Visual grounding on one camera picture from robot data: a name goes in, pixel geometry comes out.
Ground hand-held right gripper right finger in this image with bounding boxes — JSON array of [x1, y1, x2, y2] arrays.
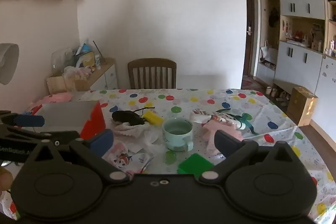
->
[[199, 130, 300, 184]]

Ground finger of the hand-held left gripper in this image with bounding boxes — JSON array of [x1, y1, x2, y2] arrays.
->
[[0, 126, 82, 147], [0, 110, 46, 135]]

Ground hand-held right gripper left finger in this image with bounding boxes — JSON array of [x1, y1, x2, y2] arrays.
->
[[26, 129, 130, 184]]

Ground pink fringed cloth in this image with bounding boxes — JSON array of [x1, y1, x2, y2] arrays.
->
[[202, 120, 244, 157]]

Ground red shoe box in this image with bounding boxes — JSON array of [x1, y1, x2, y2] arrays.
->
[[28, 100, 107, 140]]

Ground white fuzzy towel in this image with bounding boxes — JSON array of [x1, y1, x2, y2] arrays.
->
[[113, 122, 150, 137]]

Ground black beanie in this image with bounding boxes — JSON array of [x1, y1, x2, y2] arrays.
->
[[112, 107, 156, 127]]

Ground yellow sponge cloth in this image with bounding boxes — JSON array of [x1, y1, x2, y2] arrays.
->
[[142, 111, 164, 125]]

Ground person's left hand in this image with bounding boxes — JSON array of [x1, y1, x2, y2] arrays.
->
[[0, 166, 13, 191]]

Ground cartoon printed packet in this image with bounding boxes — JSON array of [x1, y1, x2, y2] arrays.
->
[[102, 143, 154, 176]]

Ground polka dot tablecloth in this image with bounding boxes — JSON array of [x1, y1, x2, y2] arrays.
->
[[0, 88, 336, 224]]

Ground pink heart print bag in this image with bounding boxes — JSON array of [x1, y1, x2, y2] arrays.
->
[[33, 92, 72, 105]]

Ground teal mug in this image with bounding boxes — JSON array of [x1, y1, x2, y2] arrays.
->
[[162, 118, 195, 152]]

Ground crumpled clear plastic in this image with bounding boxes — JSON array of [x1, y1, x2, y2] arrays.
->
[[136, 126, 160, 155]]

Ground grey desk lamp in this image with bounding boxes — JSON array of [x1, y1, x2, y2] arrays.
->
[[0, 43, 20, 86]]

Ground clear bag of small things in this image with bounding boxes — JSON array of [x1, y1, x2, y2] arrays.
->
[[63, 66, 92, 83]]

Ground wooden side cabinet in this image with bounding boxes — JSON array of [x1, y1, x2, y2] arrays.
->
[[47, 57, 117, 94]]

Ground yellow pouch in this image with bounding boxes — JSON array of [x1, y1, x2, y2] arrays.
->
[[79, 51, 95, 67]]

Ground cardboard box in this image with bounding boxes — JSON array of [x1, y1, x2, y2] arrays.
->
[[286, 86, 319, 127]]

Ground thin black stick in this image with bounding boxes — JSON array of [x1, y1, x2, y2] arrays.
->
[[93, 40, 106, 63]]

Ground wooden chair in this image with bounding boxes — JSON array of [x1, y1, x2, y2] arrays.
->
[[127, 58, 177, 90]]

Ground brown door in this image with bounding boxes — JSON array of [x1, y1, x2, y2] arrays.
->
[[243, 0, 256, 80]]

